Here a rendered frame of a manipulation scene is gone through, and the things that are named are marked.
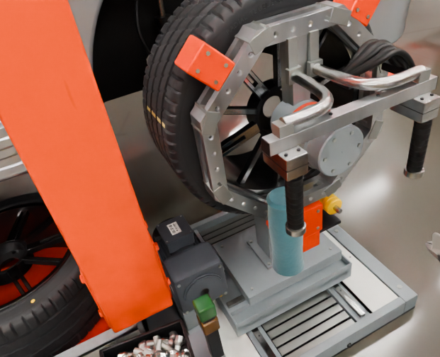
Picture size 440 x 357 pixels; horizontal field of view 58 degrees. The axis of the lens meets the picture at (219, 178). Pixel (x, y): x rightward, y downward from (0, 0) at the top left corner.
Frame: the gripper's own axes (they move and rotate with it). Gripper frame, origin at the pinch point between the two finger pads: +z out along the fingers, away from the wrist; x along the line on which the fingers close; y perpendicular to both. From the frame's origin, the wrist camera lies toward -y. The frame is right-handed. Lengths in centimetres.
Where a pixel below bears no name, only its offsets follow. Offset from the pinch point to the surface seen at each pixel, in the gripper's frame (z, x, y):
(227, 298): 71, 27, -26
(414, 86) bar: 2.6, -8.8, 33.1
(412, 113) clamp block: 4.9, -8.9, 27.4
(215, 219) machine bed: 117, 6, -13
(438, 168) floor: 88, -112, -35
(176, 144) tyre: 35, 34, 38
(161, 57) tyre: 39, 28, 58
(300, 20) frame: 15, 4, 54
